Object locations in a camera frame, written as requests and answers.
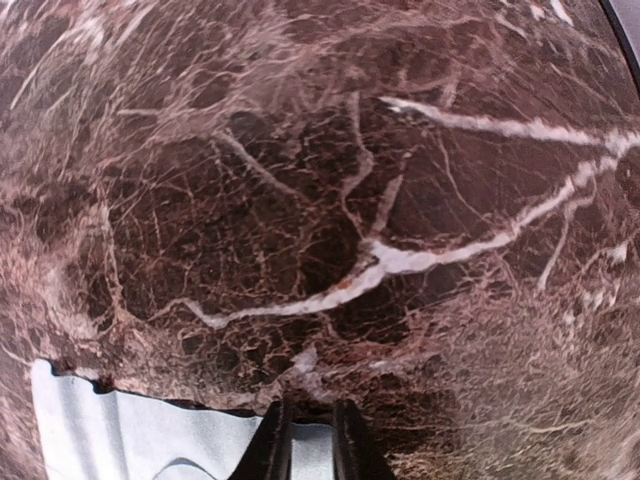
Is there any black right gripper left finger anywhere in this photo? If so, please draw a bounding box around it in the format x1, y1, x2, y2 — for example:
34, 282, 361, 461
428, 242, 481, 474
232, 401, 293, 480

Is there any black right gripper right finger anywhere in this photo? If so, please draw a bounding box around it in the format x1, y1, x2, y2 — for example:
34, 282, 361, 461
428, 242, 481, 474
333, 399, 395, 480

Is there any light blue cloth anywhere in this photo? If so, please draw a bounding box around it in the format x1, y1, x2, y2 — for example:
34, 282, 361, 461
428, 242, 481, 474
30, 357, 336, 480

